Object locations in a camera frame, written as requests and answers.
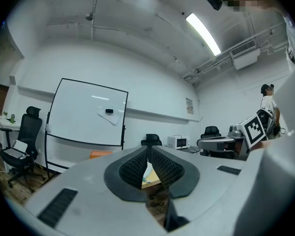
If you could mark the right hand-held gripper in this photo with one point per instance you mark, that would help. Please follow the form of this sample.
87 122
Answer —
253 131

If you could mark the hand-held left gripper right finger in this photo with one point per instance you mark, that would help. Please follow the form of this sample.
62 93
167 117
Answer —
211 185

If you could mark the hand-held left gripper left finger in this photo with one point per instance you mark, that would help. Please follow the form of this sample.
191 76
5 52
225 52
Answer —
88 181

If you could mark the light blue pouch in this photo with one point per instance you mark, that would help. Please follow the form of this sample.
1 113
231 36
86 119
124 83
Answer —
148 171

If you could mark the person's right forearm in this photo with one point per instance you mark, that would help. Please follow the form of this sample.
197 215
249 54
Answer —
266 144

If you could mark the black office chair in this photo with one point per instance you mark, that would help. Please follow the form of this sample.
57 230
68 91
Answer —
27 126
151 139
211 131

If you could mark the round black marble table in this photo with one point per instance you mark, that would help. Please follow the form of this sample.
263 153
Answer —
191 149

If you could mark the orange box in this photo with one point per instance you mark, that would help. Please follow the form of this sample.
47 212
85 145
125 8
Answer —
100 154

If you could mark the white boxy appliance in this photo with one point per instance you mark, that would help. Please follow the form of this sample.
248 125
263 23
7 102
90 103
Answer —
177 142

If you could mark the white paper sheets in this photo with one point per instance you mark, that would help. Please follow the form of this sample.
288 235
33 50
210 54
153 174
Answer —
113 119

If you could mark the whiteboard on black stand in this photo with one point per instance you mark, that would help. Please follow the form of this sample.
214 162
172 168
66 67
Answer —
88 112

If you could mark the black whiteboard eraser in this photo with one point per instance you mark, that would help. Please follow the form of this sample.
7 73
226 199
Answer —
109 111

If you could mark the white ceiling pipes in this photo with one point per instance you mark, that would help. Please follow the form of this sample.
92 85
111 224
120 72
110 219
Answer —
206 69

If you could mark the silver laptop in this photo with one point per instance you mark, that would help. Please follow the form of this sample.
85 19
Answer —
16 150

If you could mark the white air conditioner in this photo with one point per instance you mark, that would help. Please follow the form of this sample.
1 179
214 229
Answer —
245 55

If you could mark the person's white shirt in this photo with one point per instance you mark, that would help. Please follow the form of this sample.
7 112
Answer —
292 95

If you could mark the green water flask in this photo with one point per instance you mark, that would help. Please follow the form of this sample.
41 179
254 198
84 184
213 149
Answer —
13 119

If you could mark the white desk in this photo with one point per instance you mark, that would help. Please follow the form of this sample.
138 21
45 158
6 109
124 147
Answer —
5 125

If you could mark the small potted plant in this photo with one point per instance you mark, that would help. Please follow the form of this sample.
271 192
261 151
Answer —
5 114

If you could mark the long ceiling light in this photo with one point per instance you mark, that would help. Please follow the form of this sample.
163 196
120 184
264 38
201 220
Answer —
204 33

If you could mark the ceiling sensor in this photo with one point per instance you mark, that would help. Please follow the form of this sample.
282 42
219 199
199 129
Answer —
89 16

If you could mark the wall poster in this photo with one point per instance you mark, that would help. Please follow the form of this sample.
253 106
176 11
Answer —
189 106

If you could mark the grey wall trunking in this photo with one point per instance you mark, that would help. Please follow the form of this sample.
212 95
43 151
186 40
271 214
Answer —
150 112

